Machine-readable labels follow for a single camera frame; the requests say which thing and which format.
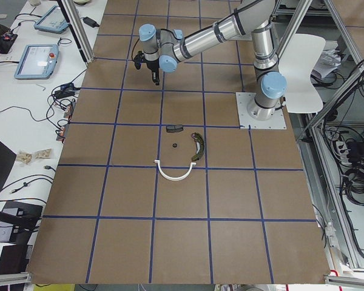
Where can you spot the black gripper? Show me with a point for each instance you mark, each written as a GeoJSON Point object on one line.
{"type": "Point", "coordinates": [153, 66]}

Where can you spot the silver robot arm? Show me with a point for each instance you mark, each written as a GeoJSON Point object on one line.
{"type": "Point", "coordinates": [164, 49]}

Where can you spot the dark grey brake pad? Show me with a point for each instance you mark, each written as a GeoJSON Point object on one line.
{"type": "Point", "coordinates": [174, 128]}

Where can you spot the black power adapter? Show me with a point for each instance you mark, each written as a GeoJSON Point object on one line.
{"type": "Point", "coordinates": [90, 22]}

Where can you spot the olive green brake shoe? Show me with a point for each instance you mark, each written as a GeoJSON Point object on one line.
{"type": "Point", "coordinates": [200, 145]}

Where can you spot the far teach pendant tablet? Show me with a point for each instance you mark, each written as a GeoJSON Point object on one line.
{"type": "Point", "coordinates": [52, 21]}

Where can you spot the teach pendant tablet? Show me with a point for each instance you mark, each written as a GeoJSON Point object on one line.
{"type": "Point", "coordinates": [38, 61]}
{"type": "Point", "coordinates": [52, 21]}

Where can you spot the near teach pendant tablet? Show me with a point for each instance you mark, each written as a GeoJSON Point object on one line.
{"type": "Point", "coordinates": [38, 61]}

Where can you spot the white plastic chair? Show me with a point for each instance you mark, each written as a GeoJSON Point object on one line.
{"type": "Point", "coordinates": [296, 65]}

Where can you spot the bag of wooden pieces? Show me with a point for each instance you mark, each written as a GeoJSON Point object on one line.
{"type": "Point", "coordinates": [27, 158]}

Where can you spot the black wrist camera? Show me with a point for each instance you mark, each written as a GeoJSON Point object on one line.
{"type": "Point", "coordinates": [139, 59]}

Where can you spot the aluminium frame post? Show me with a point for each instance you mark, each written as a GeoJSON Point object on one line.
{"type": "Point", "coordinates": [72, 17]}

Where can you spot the white curved plastic bracket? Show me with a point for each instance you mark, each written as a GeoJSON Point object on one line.
{"type": "Point", "coordinates": [171, 176]}

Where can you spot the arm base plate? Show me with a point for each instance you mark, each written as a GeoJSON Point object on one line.
{"type": "Point", "coordinates": [251, 116]}

